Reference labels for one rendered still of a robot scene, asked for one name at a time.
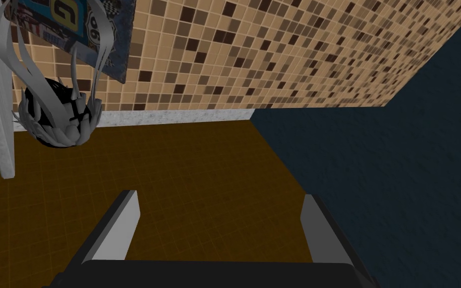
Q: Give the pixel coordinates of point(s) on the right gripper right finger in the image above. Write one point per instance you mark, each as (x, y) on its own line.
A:
(324, 236)

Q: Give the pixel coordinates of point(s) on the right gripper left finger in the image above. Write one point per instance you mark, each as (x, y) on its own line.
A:
(114, 232)

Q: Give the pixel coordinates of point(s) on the grey potted plant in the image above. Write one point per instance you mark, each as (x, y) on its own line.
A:
(60, 116)

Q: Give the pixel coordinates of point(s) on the blue poster picture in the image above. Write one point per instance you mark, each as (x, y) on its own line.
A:
(90, 32)

